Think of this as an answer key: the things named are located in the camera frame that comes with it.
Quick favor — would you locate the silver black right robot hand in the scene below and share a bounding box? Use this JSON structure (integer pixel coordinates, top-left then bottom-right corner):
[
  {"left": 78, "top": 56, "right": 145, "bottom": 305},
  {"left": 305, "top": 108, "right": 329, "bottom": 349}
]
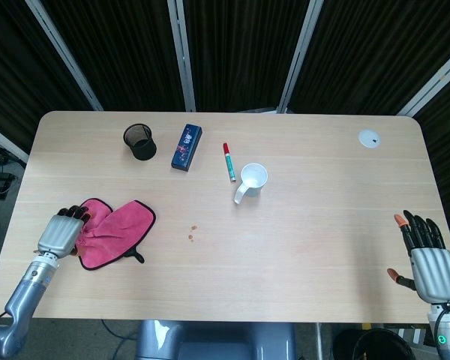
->
[{"left": 386, "top": 209, "right": 450, "bottom": 304}]

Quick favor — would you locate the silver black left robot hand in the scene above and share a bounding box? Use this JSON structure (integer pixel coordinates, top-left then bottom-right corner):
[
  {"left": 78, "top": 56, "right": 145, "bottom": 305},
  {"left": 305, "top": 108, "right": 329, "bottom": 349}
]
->
[{"left": 37, "top": 205, "right": 92, "bottom": 260}]

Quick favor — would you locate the pink cloth with dark trim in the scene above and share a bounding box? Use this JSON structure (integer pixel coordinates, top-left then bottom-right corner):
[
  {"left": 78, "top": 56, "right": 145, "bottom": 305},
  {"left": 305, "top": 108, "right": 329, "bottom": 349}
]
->
[{"left": 73, "top": 198, "right": 157, "bottom": 271}]

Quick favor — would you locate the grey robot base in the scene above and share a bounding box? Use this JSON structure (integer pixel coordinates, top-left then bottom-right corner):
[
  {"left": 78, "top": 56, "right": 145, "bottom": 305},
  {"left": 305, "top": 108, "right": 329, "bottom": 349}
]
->
[{"left": 134, "top": 319, "right": 297, "bottom": 360}]

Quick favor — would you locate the black waste bin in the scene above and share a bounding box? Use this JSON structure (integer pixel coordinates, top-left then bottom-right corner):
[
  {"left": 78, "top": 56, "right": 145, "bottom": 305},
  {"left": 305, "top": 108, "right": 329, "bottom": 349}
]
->
[{"left": 329, "top": 327, "right": 417, "bottom": 360}]

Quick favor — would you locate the black mesh pen holder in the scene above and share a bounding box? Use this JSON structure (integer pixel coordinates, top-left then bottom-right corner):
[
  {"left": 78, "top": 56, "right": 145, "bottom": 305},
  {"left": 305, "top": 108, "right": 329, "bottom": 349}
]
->
[{"left": 122, "top": 124, "right": 158, "bottom": 161}]

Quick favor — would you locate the dark blue patterned box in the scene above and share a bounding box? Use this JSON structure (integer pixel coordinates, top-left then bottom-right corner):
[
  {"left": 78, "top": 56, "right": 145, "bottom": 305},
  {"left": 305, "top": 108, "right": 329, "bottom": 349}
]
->
[{"left": 170, "top": 123, "right": 204, "bottom": 174}]

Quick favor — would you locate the red green marker pen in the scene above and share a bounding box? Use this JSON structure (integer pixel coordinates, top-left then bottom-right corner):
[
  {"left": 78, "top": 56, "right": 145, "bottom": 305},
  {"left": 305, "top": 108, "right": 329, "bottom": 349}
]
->
[{"left": 221, "top": 142, "right": 237, "bottom": 184}]

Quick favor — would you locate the white mug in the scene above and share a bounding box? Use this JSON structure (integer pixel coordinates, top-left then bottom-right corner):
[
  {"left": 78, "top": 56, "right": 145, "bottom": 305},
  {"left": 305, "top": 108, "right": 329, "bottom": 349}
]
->
[{"left": 233, "top": 162, "right": 269, "bottom": 206}]

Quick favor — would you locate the white round cable grommet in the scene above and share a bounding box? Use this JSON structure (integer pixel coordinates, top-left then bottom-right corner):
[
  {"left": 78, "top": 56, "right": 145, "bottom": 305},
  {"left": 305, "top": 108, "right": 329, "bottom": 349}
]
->
[{"left": 358, "top": 128, "right": 382, "bottom": 149}]

